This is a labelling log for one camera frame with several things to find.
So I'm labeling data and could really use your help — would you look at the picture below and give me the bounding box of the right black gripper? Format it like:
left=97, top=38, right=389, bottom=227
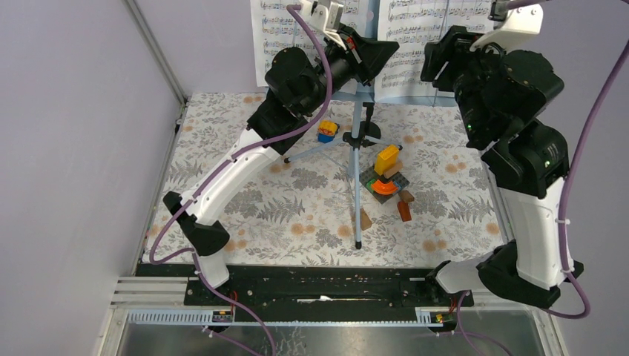
left=419, top=24, right=517, bottom=142

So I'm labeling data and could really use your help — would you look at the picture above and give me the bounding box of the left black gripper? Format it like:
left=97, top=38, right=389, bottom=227
left=299, top=23, right=399, bottom=116

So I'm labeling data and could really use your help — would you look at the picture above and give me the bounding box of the sheet music page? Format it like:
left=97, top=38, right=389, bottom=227
left=250, top=0, right=373, bottom=87
left=374, top=0, right=493, bottom=103

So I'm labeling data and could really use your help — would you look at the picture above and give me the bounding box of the light blue music stand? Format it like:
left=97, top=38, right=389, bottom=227
left=283, top=0, right=497, bottom=251

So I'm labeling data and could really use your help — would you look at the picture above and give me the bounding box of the yellow toy block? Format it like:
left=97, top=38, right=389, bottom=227
left=374, top=145, right=400, bottom=175

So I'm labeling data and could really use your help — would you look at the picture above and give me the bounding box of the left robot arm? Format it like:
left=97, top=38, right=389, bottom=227
left=162, top=25, right=400, bottom=305

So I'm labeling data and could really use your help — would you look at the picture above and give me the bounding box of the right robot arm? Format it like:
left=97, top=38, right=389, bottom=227
left=421, top=25, right=584, bottom=309

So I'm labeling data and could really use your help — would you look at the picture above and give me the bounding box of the right black microphone stand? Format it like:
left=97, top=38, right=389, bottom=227
left=342, top=102, right=381, bottom=148

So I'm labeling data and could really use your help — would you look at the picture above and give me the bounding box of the blue yellow toy figure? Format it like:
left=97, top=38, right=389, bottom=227
left=317, top=120, right=340, bottom=143

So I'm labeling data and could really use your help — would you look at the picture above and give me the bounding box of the beige wooden block on plate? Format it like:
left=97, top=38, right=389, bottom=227
left=383, top=161, right=404, bottom=179

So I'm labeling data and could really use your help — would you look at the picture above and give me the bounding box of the floral table mat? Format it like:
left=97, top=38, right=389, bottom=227
left=141, top=93, right=504, bottom=267

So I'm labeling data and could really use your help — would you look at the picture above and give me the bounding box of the orange curved toy block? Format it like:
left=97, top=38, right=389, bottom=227
left=370, top=179, right=400, bottom=196

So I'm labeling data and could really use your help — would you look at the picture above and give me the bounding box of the red brown wooden block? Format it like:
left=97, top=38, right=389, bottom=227
left=397, top=201, right=412, bottom=222

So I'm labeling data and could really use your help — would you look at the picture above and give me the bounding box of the tan wooden block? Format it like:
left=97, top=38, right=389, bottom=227
left=360, top=208, right=372, bottom=231

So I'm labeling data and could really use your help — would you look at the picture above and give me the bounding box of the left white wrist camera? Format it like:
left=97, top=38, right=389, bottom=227
left=300, top=0, right=346, bottom=50

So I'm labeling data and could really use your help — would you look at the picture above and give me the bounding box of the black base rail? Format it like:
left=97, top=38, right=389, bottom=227
left=181, top=266, right=458, bottom=323

